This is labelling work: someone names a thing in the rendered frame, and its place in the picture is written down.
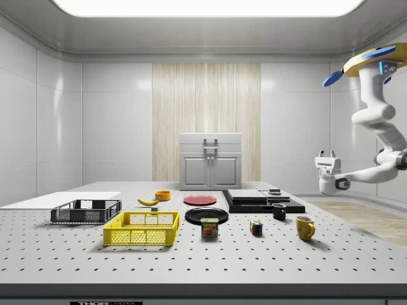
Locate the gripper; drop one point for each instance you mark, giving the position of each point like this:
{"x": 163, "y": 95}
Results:
{"x": 327, "y": 162}

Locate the puzzle cube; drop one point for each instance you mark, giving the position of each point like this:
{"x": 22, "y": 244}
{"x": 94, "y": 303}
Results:
{"x": 256, "y": 228}

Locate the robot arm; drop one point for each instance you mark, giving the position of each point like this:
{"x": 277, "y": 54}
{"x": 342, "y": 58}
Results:
{"x": 370, "y": 89}

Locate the black mug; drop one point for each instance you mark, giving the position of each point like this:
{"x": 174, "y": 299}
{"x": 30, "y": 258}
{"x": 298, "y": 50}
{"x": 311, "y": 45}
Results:
{"x": 278, "y": 212}

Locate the yellow mug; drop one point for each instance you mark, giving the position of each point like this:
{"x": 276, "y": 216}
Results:
{"x": 303, "y": 228}

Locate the black stove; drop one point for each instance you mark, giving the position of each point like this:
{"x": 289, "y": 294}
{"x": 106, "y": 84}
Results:
{"x": 248, "y": 195}

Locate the white cabinet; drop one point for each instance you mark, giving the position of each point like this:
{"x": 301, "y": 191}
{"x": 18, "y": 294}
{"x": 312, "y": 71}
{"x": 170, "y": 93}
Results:
{"x": 210, "y": 171}

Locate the red plate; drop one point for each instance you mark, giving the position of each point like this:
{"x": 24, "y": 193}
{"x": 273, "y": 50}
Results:
{"x": 199, "y": 200}

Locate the black plate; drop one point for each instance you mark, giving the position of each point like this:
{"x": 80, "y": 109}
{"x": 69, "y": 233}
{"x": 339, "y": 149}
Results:
{"x": 203, "y": 213}

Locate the flat-sided can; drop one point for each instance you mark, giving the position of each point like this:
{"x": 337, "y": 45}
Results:
{"x": 209, "y": 228}

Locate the yellow bowl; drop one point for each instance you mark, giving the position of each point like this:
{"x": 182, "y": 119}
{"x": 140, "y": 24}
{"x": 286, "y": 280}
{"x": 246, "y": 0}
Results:
{"x": 162, "y": 196}

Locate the yellow basket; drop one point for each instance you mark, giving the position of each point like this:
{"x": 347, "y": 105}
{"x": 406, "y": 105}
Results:
{"x": 140, "y": 236}

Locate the dark grey basket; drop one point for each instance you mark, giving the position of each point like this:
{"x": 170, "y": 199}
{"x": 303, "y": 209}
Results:
{"x": 82, "y": 216}

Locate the white board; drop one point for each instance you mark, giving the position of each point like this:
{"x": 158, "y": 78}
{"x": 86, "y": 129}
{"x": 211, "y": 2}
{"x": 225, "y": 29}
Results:
{"x": 57, "y": 199}

